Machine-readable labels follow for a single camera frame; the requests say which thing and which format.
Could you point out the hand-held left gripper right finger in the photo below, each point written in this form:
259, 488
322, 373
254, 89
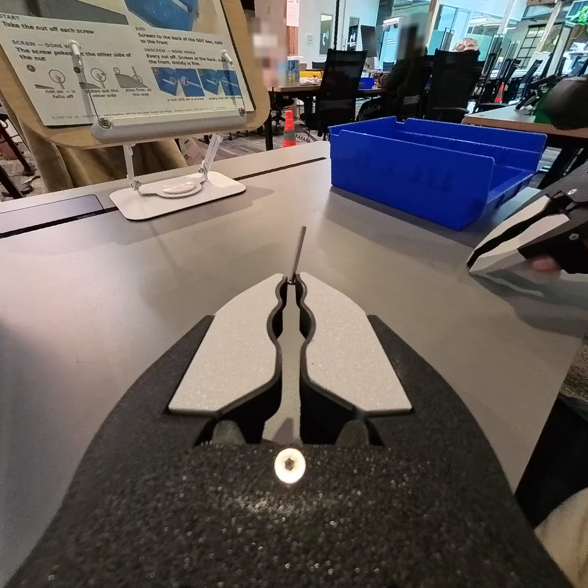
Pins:
349, 358

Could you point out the small blue plastic bin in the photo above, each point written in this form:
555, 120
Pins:
366, 83

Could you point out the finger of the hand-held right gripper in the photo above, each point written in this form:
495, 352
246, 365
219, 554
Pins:
500, 248

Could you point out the dark pants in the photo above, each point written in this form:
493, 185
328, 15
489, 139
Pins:
565, 459

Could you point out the long wooden table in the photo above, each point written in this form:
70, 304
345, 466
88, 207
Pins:
321, 90

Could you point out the printed instruction sheet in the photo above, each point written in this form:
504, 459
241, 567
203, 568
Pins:
46, 69

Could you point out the small steel bolt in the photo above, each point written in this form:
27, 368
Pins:
298, 252

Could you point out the tan panel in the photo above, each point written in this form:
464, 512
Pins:
92, 167

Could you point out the wooden topped desk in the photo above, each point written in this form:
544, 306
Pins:
505, 119

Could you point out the wooden backing board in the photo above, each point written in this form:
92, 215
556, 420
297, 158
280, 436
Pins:
69, 135

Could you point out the person's right hand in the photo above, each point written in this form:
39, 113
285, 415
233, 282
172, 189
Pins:
544, 265

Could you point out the black mesh office chair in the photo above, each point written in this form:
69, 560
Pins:
452, 82
337, 82

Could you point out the orange traffic cone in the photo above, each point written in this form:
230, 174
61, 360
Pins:
289, 133
499, 94

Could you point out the row of black office chairs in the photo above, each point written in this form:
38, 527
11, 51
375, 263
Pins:
505, 78

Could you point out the yellow blue canister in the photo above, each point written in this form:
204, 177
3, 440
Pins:
295, 73

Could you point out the white metal document stand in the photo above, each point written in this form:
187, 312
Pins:
183, 202

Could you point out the blue divided plastic bin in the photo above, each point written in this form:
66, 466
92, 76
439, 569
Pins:
413, 183

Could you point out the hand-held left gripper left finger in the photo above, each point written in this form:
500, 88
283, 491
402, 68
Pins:
229, 358

